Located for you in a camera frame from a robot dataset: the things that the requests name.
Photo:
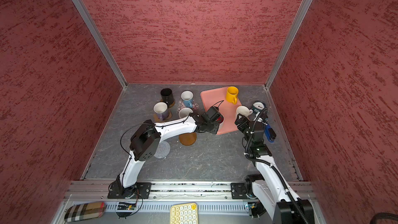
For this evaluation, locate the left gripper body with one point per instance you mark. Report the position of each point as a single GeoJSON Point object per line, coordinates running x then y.
{"type": "Point", "coordinates": [212, 127]}

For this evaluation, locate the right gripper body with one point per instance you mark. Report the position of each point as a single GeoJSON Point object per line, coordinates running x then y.
{"type": "Point", "coordinates": [244, 127]}

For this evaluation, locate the red inside white mug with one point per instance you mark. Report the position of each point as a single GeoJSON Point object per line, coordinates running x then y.
{"type": "Point", "coordinates": [220, 120]}

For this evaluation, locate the white mug back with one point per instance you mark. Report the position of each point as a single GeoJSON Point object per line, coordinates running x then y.
{"type": "Point", "coordinates": [185, 112]}

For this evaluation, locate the brown wooden round coaster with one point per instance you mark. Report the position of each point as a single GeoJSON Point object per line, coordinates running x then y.
{"type": "Point", "coordinates": [188, 139]}

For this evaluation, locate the blue mug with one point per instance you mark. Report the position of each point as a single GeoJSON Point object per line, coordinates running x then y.
{"type": "Point", "coordinates": [187, 99]}

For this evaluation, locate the yellow mug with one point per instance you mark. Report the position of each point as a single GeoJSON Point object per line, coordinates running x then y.
{"type": "Point", "coordinates": [232, 95]}

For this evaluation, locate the purple mug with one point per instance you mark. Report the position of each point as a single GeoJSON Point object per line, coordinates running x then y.
{"type": "Point", "coordinates": [161, 110]}

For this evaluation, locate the black mug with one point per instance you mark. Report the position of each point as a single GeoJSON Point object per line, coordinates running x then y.
{"type": "Point", "coordinates": [167, 95]}

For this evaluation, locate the grey round coaster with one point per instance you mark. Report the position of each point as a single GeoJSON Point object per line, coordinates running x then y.
{"type": "Point", "coordinates": [163, 150]}

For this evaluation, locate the pink flower coaster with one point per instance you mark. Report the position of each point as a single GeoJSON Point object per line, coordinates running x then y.
{"type": "Point", "coordinates": [181, 106]}

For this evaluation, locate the dark glossy brown coaster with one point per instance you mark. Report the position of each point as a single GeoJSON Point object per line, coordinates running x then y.
{"type": "Point", "coordinates": [170, 105]}

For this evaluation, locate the paw print cork coaster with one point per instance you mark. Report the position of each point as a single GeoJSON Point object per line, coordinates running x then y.
{"type": "Point", "coordinates": [169, 116]}

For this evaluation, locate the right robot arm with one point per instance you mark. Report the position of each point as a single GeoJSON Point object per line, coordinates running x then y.
{"type": "Point", "coordinates": [276, 196]}

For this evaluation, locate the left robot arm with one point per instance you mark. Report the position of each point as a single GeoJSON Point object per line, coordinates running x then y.
{"type": "Point", "coordinates": [145, 142]}

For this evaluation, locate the blue stapler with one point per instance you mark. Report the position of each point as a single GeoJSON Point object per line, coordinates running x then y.
{"type": "Point", "coordinates": [270, 133]}

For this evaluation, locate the pink tray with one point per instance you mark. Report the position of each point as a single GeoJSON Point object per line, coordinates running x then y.
{"type": "Point", "coordinates": [227, 109]}

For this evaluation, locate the yellow keypad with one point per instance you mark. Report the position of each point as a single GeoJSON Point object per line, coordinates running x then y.
{"type": "Point", "coordinates": [184, 213]}

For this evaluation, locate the plaid glasses case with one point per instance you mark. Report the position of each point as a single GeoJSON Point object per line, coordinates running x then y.
{"type": "Point", "coordinates": [84, 211]}

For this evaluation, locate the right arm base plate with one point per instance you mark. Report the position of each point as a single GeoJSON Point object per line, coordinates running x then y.
{"type": "Point", "coordinates": [238, 191]}

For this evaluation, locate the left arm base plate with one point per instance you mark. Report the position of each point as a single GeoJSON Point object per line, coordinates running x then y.
{"type": "Point", "coordinates": [143, 190]}

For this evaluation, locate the black cable corner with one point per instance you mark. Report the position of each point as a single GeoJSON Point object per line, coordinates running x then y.
{"type": "Point", "coordinates": [381, 216]}

